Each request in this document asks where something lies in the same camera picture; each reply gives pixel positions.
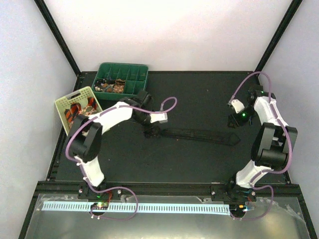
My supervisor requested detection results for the black necktie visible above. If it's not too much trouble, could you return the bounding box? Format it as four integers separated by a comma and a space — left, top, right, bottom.
144, 127, 241, 146

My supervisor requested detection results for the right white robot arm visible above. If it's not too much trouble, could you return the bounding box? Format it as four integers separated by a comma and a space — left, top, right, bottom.
226, 85, 298, 201

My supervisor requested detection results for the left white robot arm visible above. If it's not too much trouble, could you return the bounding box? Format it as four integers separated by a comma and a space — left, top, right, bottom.
65, 91, 167, 199

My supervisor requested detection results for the brown patterned rolled tie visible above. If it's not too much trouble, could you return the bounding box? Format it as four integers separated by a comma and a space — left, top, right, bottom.
113, 79, 126, 94

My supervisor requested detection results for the green compartment tray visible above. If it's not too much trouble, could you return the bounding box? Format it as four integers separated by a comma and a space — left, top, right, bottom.
91, 62, 149, 101

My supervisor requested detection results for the green floral patterned tie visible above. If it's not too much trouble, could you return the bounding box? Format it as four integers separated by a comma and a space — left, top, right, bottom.
79, 105, 97, 117

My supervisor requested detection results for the dark patterned rolled tie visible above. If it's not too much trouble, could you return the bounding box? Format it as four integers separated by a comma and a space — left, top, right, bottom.
94, 78, 115, 93

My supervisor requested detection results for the orange black striped tie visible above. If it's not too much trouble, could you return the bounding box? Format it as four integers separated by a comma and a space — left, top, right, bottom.
64, 97, 98, 128

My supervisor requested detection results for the pale green perforated basket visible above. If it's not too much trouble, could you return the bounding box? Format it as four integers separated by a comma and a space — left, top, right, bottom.
55, 87, 102, 135

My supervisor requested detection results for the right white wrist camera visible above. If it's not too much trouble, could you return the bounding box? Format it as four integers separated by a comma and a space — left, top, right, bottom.
227, 99, 245, 114

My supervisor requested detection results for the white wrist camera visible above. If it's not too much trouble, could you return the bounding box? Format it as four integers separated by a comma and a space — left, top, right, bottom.
150, 112, 168, 123
227, 99, 245, 114

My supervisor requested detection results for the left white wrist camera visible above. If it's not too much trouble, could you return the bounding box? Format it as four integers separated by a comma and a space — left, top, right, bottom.
150, 112, 168, 123

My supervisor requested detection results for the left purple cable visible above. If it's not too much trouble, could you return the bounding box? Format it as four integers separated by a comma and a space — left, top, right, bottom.
65, 97, 178, 221

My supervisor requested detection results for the black aluminium front rail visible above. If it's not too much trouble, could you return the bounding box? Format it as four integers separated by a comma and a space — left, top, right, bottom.
37, 181, 301, 200

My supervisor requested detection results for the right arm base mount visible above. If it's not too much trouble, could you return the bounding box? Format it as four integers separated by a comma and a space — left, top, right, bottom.
210, 184, 256, 219

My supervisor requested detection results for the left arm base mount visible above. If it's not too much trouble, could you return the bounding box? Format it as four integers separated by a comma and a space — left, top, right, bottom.
78, 182, 123, 216

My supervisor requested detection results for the white slotted cable duct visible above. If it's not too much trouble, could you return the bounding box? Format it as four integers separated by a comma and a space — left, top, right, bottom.
41, 201, 230, 216

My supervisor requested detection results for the right black frame post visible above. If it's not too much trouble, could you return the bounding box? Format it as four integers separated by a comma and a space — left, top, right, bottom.
255, 0, 303, 72

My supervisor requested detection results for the black frame post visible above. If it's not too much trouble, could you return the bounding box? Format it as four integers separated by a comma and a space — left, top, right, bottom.
34, 0, 81, 76
255, 0, 303, 72

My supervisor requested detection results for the left black frame post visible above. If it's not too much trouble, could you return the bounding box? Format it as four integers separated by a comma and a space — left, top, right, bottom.
34, 0, 81, 76

